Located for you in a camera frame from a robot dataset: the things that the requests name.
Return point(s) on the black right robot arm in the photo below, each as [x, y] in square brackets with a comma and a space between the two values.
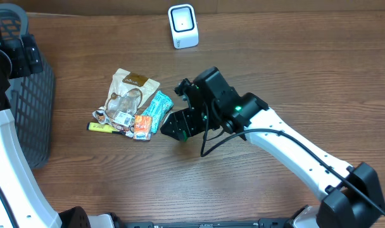
[349, 196]

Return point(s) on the white barcode scanner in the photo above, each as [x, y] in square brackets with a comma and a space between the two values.
[183, 26]

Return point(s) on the yellow and blue bar packet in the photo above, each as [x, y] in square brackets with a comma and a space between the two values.
[97, 127]

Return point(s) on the green lid white jar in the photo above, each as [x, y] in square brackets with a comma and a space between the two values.
[182, 136]

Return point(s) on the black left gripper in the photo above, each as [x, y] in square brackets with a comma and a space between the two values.
[27, 55]

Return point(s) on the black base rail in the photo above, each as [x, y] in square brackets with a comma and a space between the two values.
[261, 223]

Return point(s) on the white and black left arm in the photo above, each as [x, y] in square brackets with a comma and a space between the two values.
[22, 203]

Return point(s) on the orange snack packet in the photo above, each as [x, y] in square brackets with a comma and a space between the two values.
[142, 127]

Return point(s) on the teal snack packet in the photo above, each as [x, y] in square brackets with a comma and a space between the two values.
[159, 106]

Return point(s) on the dark grey plastic basket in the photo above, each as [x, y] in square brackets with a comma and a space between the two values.
[31, 98]

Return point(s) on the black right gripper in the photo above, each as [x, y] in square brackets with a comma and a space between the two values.
[179, 121]

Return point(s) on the beige Pantree snack bag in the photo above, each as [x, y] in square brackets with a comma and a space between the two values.
[127, 93]

